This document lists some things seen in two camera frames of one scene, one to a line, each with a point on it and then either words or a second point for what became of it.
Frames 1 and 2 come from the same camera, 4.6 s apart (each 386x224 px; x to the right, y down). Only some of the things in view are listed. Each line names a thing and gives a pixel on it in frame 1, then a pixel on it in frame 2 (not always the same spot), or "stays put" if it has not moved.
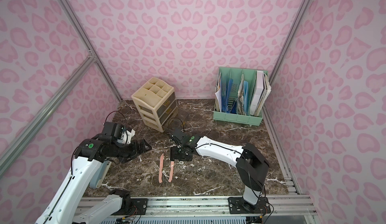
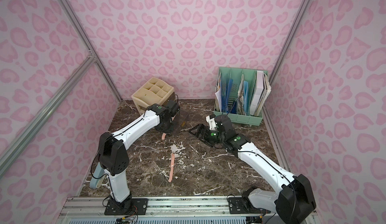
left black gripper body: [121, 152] to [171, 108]
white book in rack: [261, 94] stays put
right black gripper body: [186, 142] to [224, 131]
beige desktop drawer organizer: [156, 101] stays put
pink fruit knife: [172, 169] stays put
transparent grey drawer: [177, 119] stays put
